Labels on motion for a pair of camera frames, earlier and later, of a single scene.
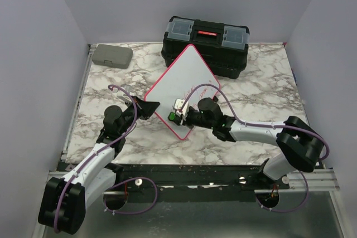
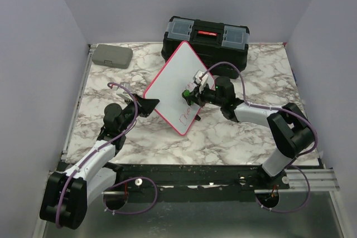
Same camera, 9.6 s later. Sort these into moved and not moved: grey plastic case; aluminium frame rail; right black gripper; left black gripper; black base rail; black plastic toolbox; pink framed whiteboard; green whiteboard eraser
Moved: right black gripper; pink framed whiteboard; green whiteboard eraser
Not moved: left black gripper; black base rail; black plastic toolbox; aluminium frame rail; grey plastic case
